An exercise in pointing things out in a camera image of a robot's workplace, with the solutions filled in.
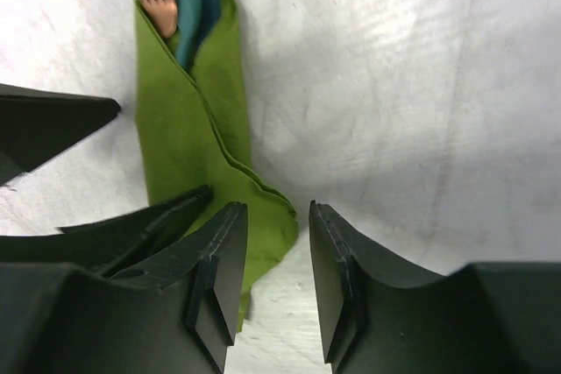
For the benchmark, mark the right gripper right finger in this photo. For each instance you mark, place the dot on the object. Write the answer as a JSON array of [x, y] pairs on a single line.
[[380, 313]]

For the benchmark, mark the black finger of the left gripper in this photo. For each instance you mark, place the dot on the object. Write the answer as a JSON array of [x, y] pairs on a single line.
[[111, 245], [36, 125]]

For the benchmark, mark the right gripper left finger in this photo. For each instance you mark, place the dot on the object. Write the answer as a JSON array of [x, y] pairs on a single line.
[[174, 312]]

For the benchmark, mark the green paper napkin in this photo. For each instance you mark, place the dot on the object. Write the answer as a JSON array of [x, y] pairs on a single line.
[[193, 130]]

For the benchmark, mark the teal spoon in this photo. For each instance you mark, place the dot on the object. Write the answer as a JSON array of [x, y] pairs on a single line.
[[188, 6]]

